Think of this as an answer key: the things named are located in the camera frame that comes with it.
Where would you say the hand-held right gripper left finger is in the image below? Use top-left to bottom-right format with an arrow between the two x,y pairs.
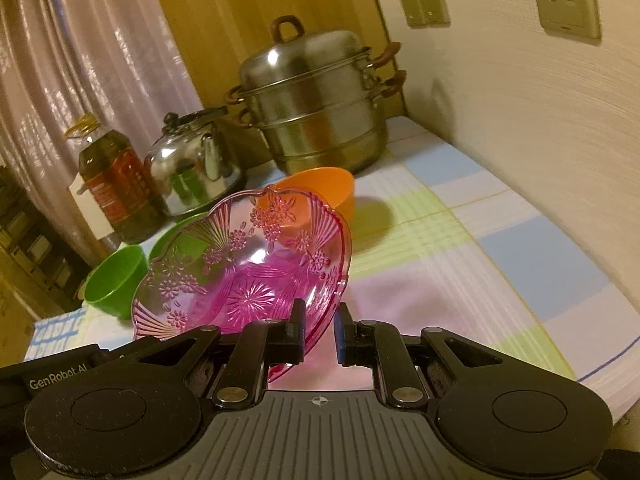
122,299 -> 307,408

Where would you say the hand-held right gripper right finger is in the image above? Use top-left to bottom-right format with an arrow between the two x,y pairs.
334,302 -> 506,406

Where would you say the pink transparent plastic plate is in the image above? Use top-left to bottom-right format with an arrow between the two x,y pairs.
131,185 -> 353,386

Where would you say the green plastic bowl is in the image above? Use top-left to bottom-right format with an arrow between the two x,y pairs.
82,245 -> 149,321
147,212 -> 211,266

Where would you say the orange plastic bowl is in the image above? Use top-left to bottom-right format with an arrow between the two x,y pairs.
255,167 -> 357,226

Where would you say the blue white checkered towel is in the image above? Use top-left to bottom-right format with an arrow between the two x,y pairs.
22,307 -> 88,361

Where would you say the dark shelf unit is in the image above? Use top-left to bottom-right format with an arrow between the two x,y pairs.
0,160 -> 87,322

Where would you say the checkered tablecloth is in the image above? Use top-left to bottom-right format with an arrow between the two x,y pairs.
75,115 -> 640,411

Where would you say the cooking oil bottle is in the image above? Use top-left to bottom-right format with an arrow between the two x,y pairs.
64,114 -> 166,243

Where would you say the stainless steel kettle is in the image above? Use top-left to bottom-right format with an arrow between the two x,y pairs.
145,105 -> 246,216

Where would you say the stainless steel steamer pot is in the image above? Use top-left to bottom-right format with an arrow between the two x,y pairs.
224,15 -> 407,176

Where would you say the pale pink curtain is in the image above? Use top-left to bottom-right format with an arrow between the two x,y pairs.
0,0 -> 203,271

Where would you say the beige wall socket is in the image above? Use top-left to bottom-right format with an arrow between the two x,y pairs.
397,0 -> 425,28
416,0 -> 452,25

